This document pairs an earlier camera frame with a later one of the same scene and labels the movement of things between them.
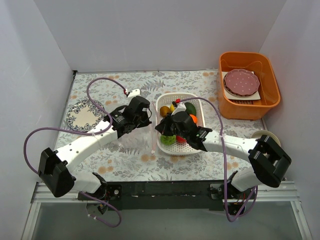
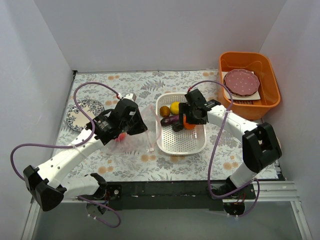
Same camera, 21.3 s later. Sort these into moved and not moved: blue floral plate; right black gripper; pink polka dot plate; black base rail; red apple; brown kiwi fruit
Moved: red apple; right black gripper
Not moved: brown kiwi fruit; pink polka dot plate; black base rail; blue floral plate
